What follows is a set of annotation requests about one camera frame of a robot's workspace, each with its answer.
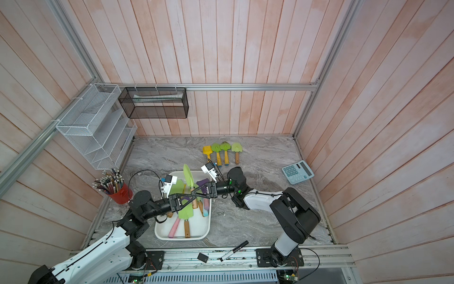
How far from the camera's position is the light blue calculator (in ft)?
3.27

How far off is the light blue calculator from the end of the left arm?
65 cm

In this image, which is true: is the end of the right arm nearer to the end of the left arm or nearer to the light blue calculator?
the end of the left arm

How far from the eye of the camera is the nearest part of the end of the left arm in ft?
2.09
